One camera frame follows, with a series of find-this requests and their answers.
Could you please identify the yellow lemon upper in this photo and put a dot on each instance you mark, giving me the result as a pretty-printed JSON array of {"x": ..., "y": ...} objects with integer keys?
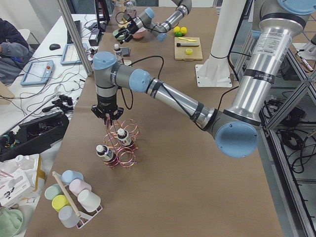
[{"x": 176, "y": 29}]

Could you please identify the tea bottle white cap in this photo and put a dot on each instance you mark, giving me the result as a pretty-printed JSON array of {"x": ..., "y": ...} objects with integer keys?
[{"x": 118, "y": 53}]

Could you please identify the white pedestal column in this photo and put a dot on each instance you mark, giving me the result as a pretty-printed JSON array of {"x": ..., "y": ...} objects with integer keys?
[{"x": 230, "y": 14}]

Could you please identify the pink plastic cup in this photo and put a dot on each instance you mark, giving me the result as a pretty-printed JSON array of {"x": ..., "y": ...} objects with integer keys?
[{"x": 78, "y": 185}]

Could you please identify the white plastic cup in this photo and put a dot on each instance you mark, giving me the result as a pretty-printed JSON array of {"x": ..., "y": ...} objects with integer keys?
[{"x": 89, "y": 200}]

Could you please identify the wooden mug tree stand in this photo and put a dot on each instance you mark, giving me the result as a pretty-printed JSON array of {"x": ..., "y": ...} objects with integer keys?
[{"x": 120, "y": 9}]

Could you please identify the mint green bowl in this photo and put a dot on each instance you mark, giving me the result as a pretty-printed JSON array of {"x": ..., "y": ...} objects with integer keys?
[{"x": 118, "y": 35}]

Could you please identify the yellow plastic cup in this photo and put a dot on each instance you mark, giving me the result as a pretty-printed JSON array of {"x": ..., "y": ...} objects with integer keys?
[{"x": 59, "y": 202}]

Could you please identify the aluminium profile post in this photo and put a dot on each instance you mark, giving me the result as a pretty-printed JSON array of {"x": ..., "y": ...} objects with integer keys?
[{"x": 65, "y": 11}]

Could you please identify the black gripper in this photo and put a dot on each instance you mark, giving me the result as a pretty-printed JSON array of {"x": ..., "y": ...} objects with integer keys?
[
  {"x": 106, "y": 101},
  {"x": 132, "y": 27}
]

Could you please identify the blue teach pendant far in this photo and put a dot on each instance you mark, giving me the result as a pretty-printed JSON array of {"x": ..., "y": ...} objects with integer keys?
[{"x": 70, "y": 55}]

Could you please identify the copper wire bottle basket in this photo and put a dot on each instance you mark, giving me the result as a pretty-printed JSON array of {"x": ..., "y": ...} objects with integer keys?
[{"x": 126, "y": 156}]

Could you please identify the grey plastic cup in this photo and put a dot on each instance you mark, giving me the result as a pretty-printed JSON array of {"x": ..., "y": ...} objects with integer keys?
[{"x": 68, "y": 217}]

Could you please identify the blue teach pendant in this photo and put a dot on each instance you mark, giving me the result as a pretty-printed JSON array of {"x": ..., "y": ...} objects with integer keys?
[
  {"x": 38, "y": 73},
  {"x": 70, "y": 55}
]

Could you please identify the bamboo cutting board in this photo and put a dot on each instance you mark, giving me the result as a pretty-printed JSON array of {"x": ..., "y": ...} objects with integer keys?
[{"x": 179, "y": 52}]

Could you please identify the seated person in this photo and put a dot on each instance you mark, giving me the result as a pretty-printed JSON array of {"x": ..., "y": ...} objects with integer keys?
[{"x": 14, "y": 52}]

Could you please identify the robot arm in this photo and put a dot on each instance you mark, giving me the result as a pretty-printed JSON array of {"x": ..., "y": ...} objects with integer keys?
[
  {"x": 145, "y": 19},
  {"x": 275, "y": 23}
]

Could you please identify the half lemon slice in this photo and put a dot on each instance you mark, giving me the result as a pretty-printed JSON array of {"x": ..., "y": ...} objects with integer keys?
[{"x": 188, "y": 51}]

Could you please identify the pink bowl of ice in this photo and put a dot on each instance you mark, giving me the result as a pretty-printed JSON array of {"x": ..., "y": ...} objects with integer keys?
[{"x": 140, "y": 33}]

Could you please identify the blue teach pendant near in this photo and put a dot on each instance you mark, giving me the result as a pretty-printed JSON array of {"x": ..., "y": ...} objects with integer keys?
[{"x": 38, "y": 73}]

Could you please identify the yellow plastic knife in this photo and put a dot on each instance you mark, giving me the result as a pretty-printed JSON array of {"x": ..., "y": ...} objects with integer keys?
[{"x": 186, "y": 39}]

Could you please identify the white cardboard box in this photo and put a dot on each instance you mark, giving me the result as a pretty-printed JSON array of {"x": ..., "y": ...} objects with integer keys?
[{"x": 21, "y": 177}]

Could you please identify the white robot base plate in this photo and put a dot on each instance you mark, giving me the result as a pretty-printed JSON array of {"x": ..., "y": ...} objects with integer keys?
[{"x": 209, "y": 75}]

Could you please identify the black computer mouse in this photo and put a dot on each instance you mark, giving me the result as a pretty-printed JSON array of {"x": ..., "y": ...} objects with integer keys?
[{"x": 54, "y": 46}]

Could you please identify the white cup rack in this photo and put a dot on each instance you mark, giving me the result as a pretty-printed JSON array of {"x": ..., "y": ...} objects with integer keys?
[{"x": 84, "y": 216}]

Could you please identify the green plastic cup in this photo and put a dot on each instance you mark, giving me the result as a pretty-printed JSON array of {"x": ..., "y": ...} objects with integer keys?
[{"x": 52, "y": 191}]

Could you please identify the black open case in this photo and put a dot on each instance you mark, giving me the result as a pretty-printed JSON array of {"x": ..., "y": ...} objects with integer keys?
[{"x": 33, "y": 137}]

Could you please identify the blue plastic cup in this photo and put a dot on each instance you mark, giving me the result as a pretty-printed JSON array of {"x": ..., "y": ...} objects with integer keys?
[{"x": 69, "y": 175}]

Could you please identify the green lime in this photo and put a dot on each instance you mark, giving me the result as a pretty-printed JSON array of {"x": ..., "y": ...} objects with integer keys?
[{"x": 183, "y": 30}]

